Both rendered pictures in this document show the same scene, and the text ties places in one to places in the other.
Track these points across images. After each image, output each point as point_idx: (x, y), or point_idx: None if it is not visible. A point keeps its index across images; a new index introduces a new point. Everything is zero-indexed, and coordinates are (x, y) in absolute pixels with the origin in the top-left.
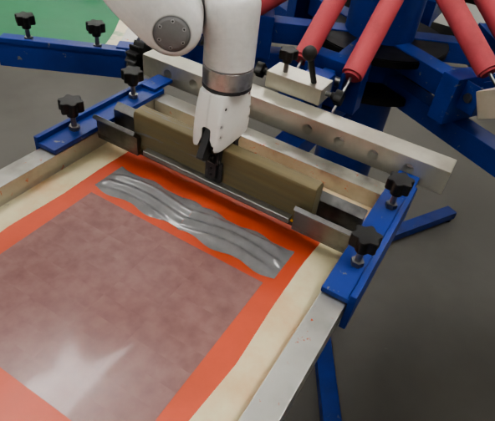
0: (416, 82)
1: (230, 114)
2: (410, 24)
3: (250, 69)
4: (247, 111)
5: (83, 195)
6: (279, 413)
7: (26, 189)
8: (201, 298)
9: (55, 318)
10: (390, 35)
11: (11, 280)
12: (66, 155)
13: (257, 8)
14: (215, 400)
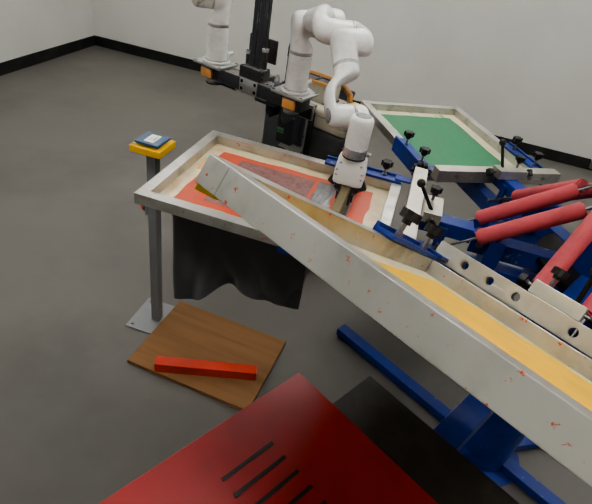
0: None
1: (343, 166)
2: None
3: (353, 150)
4: (359, 177)
5: (312, 179)
6: (222, 218)
7: (306, 167)
8: None
9: None
10: (581, 263)
11: (260, 172)
12: (329, 168)
13: (360, 124)
14: None
